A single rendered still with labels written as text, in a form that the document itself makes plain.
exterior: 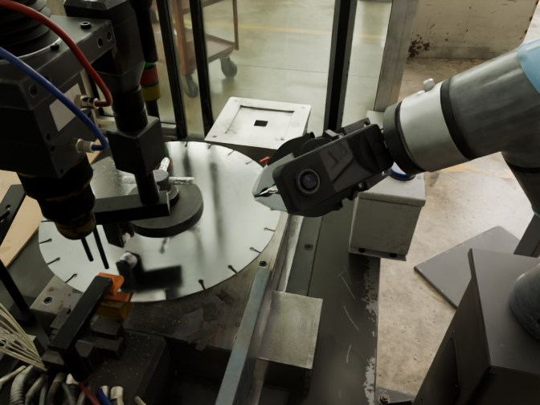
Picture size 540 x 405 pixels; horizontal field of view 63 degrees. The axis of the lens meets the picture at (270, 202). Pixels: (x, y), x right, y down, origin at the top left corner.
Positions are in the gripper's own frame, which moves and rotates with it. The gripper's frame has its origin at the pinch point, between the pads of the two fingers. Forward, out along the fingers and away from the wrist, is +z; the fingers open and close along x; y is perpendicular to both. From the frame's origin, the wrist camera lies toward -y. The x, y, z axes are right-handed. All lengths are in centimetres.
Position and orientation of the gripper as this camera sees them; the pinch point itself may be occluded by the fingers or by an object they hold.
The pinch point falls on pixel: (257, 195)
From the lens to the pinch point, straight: 53.6
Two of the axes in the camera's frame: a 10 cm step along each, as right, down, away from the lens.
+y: 6.0, -3.2, 7.4
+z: -7.0, 2.4, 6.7
